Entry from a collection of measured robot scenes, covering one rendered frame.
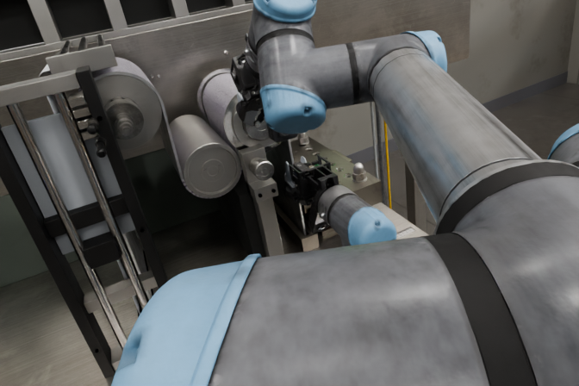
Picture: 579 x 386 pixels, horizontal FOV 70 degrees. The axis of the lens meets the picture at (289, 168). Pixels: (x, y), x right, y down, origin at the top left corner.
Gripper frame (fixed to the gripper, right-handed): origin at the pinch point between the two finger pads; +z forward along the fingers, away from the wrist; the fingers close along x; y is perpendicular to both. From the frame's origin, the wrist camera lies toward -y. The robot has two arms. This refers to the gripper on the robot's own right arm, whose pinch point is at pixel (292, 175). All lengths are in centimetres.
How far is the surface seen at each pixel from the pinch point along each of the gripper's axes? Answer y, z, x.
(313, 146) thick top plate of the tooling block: -6.0, 24.3, -17.0
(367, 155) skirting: -103, 186, -135
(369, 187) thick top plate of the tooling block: -6.6, -6.4, -16.5
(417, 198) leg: -56, 46, -73
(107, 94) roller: 28.4, -1.9, 32.4
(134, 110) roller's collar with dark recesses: 25.8, -8.0, 28.9
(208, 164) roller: 10.2, -2.8, 18.6
